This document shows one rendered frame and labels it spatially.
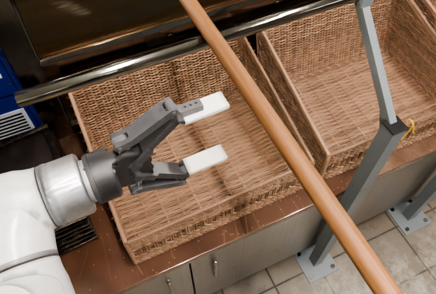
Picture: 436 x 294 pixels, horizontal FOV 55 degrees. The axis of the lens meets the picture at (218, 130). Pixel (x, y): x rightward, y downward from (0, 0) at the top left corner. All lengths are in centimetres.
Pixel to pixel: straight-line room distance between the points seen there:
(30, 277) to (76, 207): 10
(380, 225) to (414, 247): 15
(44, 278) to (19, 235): 6
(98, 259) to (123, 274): 9
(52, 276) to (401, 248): 161
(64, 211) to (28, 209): 4
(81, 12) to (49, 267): 73
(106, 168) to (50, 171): 7
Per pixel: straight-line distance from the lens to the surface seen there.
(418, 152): 148
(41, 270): 57
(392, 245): 196
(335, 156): 121
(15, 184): 59
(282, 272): 180
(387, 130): 101
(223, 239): 121
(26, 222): 58
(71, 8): 114
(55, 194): 58
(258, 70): 128
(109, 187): 59
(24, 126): 134
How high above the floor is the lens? 171
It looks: 55 degrees down
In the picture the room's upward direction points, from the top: straight up
